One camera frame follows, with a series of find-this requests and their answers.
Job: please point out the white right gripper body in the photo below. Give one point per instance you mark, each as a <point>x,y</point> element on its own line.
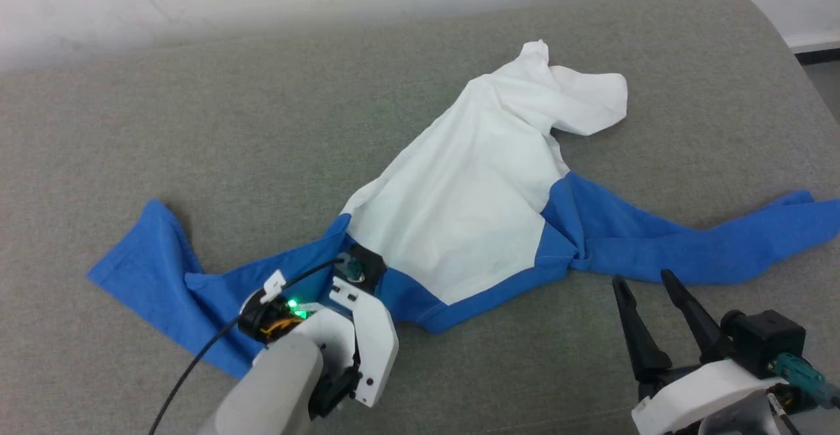
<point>695,395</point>

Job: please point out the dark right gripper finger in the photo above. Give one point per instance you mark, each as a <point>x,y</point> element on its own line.
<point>643,343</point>
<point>702,330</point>

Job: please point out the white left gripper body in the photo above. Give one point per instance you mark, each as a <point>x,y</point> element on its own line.
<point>374,343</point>

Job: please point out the blue and white long-sleeve shirt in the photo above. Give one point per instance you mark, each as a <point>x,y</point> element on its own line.
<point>472,192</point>

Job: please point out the grey fabric sofa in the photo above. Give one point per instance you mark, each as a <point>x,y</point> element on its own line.
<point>262,126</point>

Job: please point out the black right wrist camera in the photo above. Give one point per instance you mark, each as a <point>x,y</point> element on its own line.
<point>764,340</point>

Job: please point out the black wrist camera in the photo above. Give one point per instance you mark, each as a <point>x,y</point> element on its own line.
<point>359,268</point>
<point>764,340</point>

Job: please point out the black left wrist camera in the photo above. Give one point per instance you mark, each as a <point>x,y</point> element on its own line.
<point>359,268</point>

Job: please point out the white wall baseboard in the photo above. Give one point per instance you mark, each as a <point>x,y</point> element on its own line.
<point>817,42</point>

